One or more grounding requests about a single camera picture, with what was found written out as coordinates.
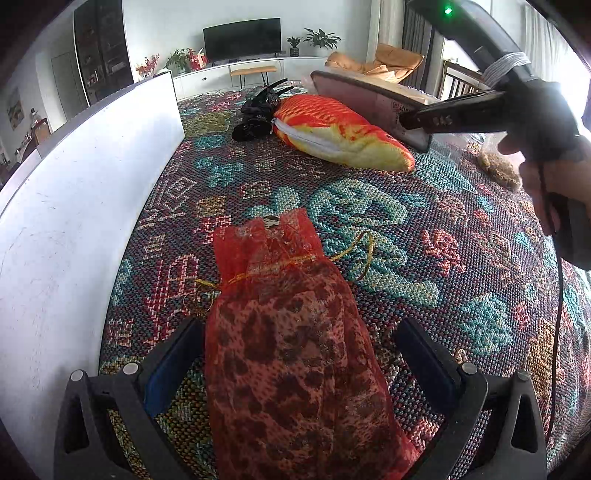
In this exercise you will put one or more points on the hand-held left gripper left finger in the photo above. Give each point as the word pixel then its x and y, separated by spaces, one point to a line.
pixel 173 364

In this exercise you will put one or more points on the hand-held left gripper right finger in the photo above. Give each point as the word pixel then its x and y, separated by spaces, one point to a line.
pixel 425 364

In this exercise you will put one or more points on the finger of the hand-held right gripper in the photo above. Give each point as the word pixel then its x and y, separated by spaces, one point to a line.
pixel 466 101
pixel 452 122

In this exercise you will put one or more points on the red leopard mesh bag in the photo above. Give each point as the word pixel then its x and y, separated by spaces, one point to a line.
pixel 286 369

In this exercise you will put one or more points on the white storage box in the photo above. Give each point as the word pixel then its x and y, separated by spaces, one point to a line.
pixel 92 184

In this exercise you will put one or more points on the person's right hand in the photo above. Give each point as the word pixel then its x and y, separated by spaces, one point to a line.
pixel 568 180

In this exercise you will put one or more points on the wooden crib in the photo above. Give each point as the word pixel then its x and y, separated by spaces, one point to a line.
pixel 461 81

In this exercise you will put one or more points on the clear jar with black lid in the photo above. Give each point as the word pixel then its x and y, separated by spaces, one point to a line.
pixel 498 166

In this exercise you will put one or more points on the grey curtain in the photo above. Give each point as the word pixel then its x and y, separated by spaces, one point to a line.
pixel 415 46

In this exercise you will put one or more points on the white sheer curtain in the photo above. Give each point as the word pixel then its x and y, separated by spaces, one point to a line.
pixel 545 41

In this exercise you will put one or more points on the orange rocking chair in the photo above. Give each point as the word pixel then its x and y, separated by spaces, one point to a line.
pixel 397 60

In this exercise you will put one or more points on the patterned woven blanket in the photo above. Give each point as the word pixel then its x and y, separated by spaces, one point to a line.
pixel 438 277

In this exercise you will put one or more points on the white standing air conditioner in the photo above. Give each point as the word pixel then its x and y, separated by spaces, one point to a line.
pixel 385 27

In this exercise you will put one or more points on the orange fish plush pillow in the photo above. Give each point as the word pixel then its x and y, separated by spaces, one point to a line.
pixel 341 131

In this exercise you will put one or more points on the large green potted plant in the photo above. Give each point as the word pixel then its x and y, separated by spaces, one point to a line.
pixel 321 38

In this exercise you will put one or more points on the small green potted plant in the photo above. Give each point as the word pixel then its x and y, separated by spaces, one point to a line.
pixel 293 45

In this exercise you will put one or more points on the wooden bench with black legs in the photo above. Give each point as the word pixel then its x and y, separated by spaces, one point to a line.
pixel 254 70

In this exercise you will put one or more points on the black television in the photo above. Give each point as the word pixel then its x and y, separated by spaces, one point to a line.
pixel 242 39

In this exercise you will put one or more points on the white television cabinet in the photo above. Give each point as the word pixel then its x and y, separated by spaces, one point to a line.
pixel 212 78

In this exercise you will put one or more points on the red gift box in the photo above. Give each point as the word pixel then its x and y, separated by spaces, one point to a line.
pixel 198 60

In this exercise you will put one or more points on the bushy green potted plant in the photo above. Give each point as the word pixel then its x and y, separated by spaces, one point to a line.
pixel 178 60

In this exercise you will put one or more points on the red flower arrangement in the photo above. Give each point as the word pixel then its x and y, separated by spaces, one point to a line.
pixel 147 67

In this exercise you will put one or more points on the black glass display cabinet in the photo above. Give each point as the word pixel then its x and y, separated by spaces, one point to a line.
pixel 101 50

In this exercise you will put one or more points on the framed wall picture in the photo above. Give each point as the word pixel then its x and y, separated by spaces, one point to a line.
pixel 14 108

